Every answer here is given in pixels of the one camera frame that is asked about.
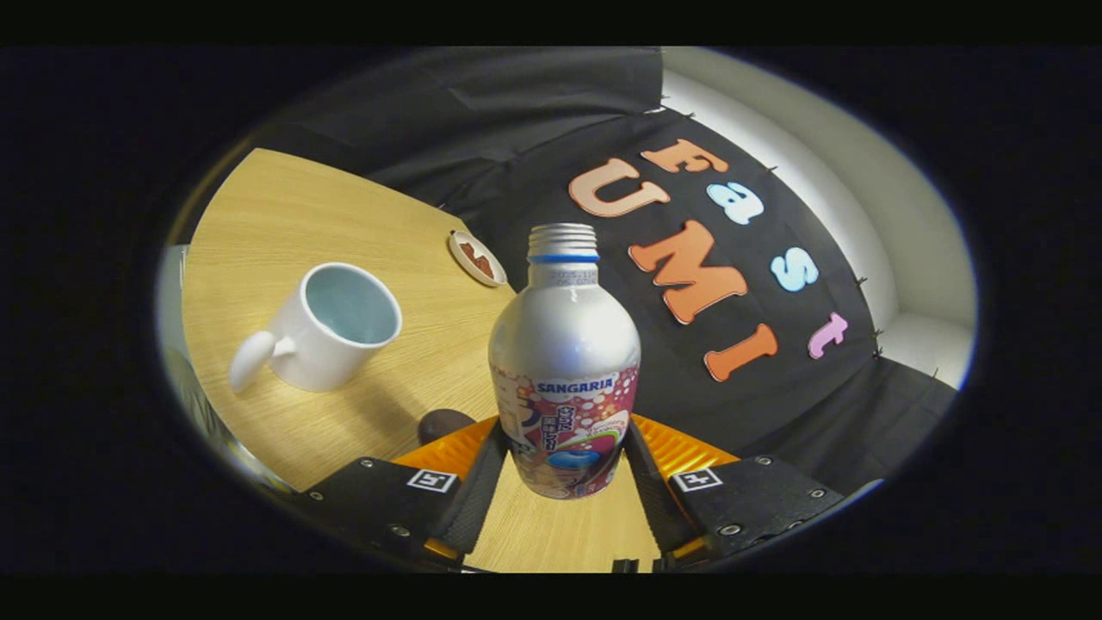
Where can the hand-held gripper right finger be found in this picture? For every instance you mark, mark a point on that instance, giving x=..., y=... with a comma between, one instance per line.
x=650, y=499

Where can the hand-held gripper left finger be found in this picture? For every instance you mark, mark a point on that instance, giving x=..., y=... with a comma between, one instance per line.
x=478, y=499

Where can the dark brown round coaster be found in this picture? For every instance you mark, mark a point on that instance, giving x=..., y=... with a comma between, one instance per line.
x=443, y=424

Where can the silver juice bottle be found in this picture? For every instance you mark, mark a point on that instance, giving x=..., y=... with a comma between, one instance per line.
x=564, y=344

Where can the white cup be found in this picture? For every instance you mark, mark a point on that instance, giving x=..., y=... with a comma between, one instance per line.
x=318, y=353

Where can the small beige plate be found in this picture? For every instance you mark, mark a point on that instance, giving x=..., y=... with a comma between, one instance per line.
x=463, y=265

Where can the brown food pieces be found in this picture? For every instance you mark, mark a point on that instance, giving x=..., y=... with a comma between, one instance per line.
x=476, y=258

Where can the wooden table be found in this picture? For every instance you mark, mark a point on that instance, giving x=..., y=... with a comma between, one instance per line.
x=284, y=215

